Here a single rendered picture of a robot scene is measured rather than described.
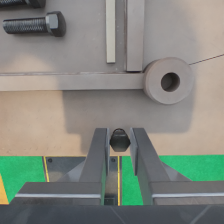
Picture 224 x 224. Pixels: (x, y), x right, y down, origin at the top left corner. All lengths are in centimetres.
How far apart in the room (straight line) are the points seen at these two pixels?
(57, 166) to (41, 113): 137
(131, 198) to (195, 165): 83
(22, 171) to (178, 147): 204
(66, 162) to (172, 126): 135
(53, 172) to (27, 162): 54
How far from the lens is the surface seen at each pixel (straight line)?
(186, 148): 20
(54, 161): 152
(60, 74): 16
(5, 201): 255
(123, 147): 15
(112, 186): 157
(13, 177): 225
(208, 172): 216
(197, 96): 18
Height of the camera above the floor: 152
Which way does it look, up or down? 75 degrees down
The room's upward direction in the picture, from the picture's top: 177 degrees counter-clockwise
